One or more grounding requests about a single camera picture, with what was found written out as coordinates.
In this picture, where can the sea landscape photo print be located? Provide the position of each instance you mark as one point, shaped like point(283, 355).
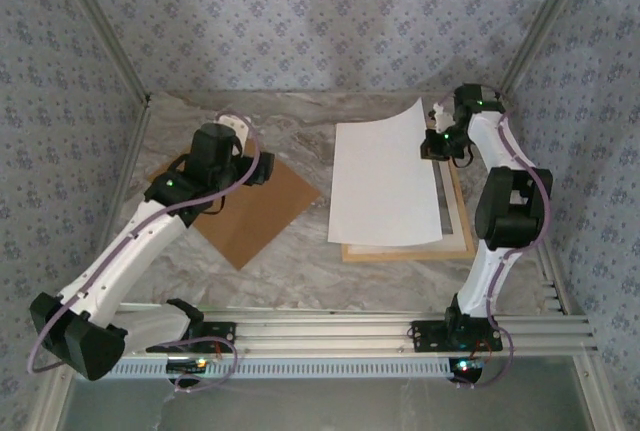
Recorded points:
point(385, 181)

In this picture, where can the brown backing board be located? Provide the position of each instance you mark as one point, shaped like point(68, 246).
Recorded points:
point(260, 221)

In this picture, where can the light wooden picture frame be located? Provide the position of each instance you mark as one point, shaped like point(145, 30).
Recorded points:
point(410, 257)

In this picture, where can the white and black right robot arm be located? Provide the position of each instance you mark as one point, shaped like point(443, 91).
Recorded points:
point(510, 211)

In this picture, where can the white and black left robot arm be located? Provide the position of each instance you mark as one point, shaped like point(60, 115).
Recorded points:
point(125, 261)

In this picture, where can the control board with LED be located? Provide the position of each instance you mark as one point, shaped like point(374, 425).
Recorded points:
point(467, 367)
point(187, 365)

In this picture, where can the grey metal sheet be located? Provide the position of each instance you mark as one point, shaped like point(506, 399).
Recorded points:
point(325, 406)

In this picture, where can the aluminium side rail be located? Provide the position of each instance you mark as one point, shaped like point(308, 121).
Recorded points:
point(131, 151)
point(550, 276)

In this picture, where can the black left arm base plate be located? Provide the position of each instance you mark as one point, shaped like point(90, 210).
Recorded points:
point(220, 341)

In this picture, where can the aluminium corner post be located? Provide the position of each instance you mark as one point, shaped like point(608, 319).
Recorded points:
point(539, 26)
point(107, 28)

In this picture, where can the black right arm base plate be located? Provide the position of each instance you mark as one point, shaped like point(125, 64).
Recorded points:
point(427, 336)

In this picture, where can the aluminium cross rail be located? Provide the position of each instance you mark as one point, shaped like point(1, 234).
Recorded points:
point(325, 336)

